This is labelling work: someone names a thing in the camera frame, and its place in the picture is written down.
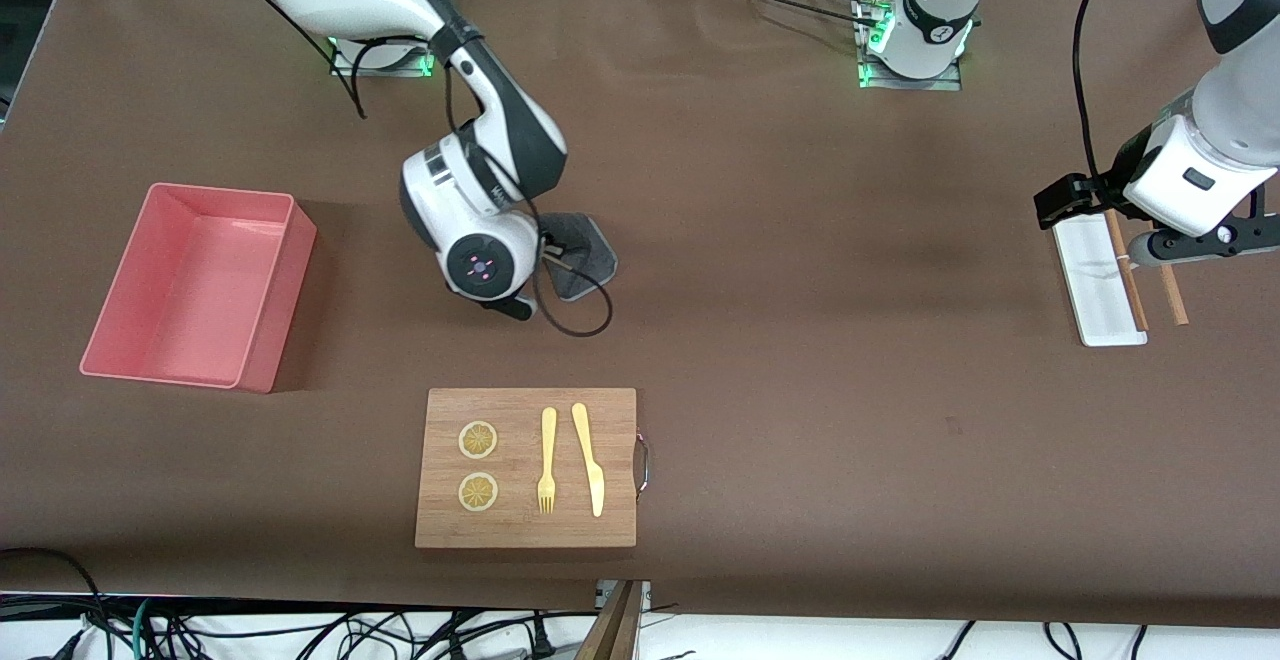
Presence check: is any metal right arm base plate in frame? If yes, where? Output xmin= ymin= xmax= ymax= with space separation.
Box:
xmin=330 ymin=35 xmax=434 ymax=78

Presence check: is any black cable with plug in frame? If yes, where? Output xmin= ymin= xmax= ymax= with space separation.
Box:
xmin=518 ymin=615 xmax=557 ymax=659

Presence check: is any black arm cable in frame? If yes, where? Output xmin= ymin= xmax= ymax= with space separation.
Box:
xmin=1072 ymin=0 xmax=1133 ymax=191
xmin=215 ymin=0 xmax=614 ymax=339

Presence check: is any pink plastic bin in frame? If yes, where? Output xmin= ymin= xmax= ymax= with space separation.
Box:
xmin=80 ymin=182 xmax=318 ymax=394

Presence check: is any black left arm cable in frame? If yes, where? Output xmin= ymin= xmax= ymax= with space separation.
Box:
xmin=1072 ymin=0 xmax=1133 ymax=191

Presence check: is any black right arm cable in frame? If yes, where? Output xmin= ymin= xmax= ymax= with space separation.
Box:
xmin=215 ymin=0 xmax=614 ymax=339

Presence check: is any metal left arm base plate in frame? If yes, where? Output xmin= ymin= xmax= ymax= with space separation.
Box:
xmin=855 ymin=0 xmax=963 ymax=91

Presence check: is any grey and pink microfibre cloth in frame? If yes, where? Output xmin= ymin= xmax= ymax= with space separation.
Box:
xmin=540 ymin=212 xmax=619 ymax=303

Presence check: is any yellow plastic knife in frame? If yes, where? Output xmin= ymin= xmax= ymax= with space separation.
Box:
xmin=571 ymin=402 xmax=606 ymax=519

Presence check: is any black looped floor cable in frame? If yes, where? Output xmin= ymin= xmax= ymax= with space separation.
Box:
xmin=0 ymin=548 xmax=106 ymax=660

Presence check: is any bamboo cutting board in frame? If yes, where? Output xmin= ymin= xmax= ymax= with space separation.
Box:
xmin=414 ymin=387 xmax=639 ymax=550

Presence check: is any white rectangular tray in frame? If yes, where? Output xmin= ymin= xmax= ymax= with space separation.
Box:
xmin=1051 ymin=215 xmax=1149 ymax=348

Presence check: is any yellow plastic fork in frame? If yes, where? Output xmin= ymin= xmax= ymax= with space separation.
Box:
xmin=537 ymin=407 xmax=558 ymax=515

